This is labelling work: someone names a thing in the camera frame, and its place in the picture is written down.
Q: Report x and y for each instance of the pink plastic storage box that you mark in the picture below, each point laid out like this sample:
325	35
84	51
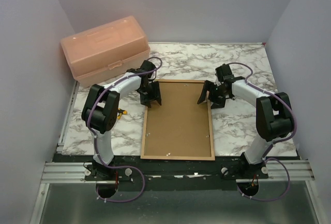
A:
106	51

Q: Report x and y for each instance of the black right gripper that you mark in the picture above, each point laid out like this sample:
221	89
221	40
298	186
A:
217	103

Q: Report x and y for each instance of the brown frame backing board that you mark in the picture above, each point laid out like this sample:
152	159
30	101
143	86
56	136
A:
178	118

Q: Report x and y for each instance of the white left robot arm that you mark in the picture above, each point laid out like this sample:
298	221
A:
101	110

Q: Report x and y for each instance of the yellow black small tool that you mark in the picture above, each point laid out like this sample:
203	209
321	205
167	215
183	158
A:
120	113

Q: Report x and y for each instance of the blue wooden picture frame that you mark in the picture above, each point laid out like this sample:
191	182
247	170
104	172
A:
213	136

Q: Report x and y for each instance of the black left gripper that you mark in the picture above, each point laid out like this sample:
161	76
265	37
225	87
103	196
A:
155	95

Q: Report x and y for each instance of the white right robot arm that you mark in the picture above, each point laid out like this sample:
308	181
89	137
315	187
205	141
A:
275	121

